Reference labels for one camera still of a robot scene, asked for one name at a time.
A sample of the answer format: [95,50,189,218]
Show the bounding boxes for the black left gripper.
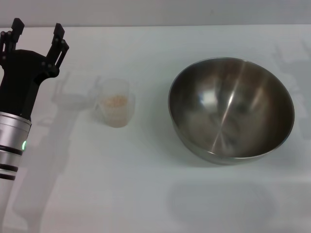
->
[0,17,70,120]

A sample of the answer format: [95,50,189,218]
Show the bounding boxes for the clear plastic measuring cup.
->
[93,78,136,128]

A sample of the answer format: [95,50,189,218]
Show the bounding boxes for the white rice grains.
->
[99,96,129,127]

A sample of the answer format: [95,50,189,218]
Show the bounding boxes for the stainless steel bowl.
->
[167,57,295,166]

